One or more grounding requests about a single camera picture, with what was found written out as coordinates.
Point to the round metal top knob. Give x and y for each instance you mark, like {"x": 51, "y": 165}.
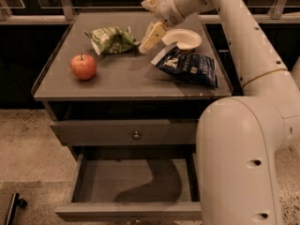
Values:
{"x": 136, "y": 135}

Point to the green jalapeno chip bag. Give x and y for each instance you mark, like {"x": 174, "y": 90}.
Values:
{"x": 112, "y": 40}

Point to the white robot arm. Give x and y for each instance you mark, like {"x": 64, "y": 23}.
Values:
{"x": 237, "y": 137}

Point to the red apple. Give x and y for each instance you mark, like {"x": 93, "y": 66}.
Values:
{"x": 83, "y": 66}

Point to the closed gray top drawer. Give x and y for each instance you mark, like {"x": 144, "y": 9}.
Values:
{"x": 119, "y": 132}

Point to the metal railing with glass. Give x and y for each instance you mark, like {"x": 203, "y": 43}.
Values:
{"x": 65, "y": 11}

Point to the black object floor corner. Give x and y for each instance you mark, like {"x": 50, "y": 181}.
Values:
{"x": 15, "y": 202}

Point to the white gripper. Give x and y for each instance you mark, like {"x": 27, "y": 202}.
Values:
{"x": 166, "y": 8}

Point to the open gray middle drawer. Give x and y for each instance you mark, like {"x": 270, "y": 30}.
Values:
{"x": 152, "y": 187}

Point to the gray drawer cabinet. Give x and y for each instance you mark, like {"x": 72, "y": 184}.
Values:
{"x": 127, "y": 86}

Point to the blue potato chip bag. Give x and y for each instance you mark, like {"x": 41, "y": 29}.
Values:
{"x": 190, "y": 67}

